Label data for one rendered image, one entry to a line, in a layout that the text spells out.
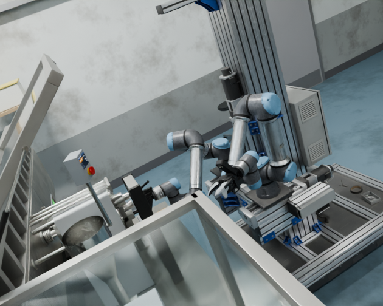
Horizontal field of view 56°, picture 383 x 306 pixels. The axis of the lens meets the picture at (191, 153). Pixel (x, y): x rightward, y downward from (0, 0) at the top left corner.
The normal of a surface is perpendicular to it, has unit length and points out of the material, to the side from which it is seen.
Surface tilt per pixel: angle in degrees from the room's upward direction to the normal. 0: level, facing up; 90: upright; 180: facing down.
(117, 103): 90
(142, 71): 90
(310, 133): 90
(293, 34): 90
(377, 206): 0
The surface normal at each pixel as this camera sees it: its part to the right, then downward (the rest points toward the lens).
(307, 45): 0.40, 0.26
